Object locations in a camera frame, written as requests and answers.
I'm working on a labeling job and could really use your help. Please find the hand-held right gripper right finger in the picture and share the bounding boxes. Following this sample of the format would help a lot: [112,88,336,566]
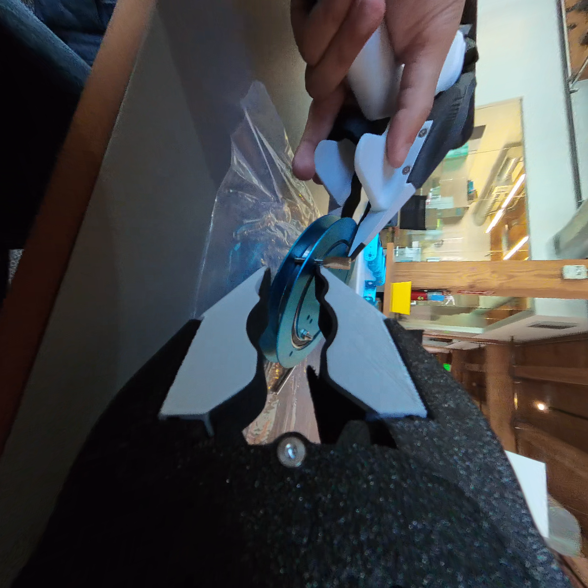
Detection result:
[316,266,428,420]

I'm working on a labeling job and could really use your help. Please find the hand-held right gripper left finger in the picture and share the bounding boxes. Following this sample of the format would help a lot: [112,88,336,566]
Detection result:
[159,266,272,436]

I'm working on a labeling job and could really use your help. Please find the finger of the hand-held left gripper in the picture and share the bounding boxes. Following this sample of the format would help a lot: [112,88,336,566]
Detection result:
[315,139,368,222]
[348,119,433,257]

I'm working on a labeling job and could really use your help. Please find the blue metal turntable disc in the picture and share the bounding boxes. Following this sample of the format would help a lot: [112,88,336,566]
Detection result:
[258,215,360,369]

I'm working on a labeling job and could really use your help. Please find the person's left hand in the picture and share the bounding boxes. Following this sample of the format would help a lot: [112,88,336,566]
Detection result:
[291,0,466,182]

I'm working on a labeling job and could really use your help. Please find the yellow box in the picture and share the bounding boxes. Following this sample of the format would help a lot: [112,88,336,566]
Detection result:
[390,281,412,316]

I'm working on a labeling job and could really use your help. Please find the blue metal brackets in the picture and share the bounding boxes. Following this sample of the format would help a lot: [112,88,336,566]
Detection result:
[360,232,386,306]

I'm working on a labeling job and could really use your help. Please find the glass partition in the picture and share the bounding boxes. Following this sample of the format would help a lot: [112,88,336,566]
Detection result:
[399,97,533,263]

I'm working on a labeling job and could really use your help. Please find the large clear plastic bag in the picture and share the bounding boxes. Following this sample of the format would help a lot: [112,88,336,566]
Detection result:
[198,80,332,322]

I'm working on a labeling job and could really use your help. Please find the wooden shelf beam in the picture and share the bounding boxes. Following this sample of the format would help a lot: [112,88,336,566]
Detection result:
[385,258,588,299]

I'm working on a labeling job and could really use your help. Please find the wooden cabinet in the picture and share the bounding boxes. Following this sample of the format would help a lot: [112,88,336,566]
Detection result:
[423,322,588,570]

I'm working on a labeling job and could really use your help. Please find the white paper sheet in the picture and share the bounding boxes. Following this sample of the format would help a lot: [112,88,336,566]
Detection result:
[504,451,550,539]

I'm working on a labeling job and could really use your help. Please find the dark blue cloth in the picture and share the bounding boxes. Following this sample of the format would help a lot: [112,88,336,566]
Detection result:
[0,0,118,295]

